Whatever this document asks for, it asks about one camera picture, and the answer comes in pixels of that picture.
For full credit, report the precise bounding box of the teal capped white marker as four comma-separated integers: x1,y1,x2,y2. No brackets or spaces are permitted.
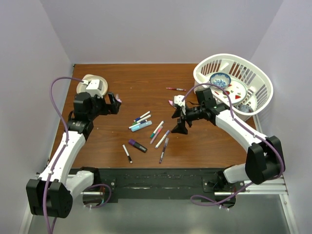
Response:
150,121,164,138

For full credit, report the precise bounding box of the red pen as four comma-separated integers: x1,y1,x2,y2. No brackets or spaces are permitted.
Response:
166,87,187,92

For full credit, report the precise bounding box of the green capped white marker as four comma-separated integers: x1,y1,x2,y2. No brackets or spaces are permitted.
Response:
132,115,152,125

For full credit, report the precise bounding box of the blue white bowl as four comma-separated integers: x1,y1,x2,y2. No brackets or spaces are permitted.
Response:
210,72,232,88

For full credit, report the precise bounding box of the dark blue white marker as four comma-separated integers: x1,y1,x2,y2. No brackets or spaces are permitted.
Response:
128,120,147,129

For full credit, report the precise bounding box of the lilac capped white marker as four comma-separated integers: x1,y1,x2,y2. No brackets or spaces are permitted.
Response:
155,130,170,149

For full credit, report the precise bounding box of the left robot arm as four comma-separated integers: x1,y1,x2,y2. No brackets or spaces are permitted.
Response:
26,92,121,218

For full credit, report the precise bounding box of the blue capped white marker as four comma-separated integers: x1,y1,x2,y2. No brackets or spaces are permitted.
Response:
134,111,151,122

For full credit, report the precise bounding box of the pink clear pen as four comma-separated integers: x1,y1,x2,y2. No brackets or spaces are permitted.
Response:
150,126,163,144

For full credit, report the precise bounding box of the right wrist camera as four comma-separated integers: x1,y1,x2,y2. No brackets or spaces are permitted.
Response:
172,95,185,108

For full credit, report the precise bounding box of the cream swirl plate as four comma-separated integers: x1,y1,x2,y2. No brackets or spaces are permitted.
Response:
76,74,108,96

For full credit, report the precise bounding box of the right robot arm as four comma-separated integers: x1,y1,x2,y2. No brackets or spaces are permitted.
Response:
171,88,285,192

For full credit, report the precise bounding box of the light blue highlighter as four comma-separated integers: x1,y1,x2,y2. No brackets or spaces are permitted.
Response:
131,120,152,132

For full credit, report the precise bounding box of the dark purple pen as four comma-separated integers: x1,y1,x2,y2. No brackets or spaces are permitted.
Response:
159,137,169,164

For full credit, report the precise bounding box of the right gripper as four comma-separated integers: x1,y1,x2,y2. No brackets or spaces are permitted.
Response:
171,104,205,135

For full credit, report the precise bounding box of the black capped white marker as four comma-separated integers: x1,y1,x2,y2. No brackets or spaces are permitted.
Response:
122,144,133,164

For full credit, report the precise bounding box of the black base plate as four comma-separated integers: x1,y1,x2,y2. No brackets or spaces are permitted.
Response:
43,167,272,204

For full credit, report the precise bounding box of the white laundry basket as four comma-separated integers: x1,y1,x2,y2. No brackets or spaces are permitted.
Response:
193,54,273,121

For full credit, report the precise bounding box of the grey patterned cup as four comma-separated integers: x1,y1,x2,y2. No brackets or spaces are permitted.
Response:
238,105,253,113

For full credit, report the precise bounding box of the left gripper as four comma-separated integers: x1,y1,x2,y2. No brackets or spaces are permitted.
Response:
88,92,120,120

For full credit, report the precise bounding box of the white fruit pattern plate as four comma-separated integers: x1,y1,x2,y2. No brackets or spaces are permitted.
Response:
212,79,247,105

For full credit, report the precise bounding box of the aluminium rail frame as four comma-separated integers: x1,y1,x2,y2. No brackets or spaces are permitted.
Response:
24,114,298,234

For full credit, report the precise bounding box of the purple black highlighter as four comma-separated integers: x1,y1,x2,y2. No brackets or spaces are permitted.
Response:
128,139,147,153

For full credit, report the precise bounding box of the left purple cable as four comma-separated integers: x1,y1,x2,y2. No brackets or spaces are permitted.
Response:
43,77,86,234

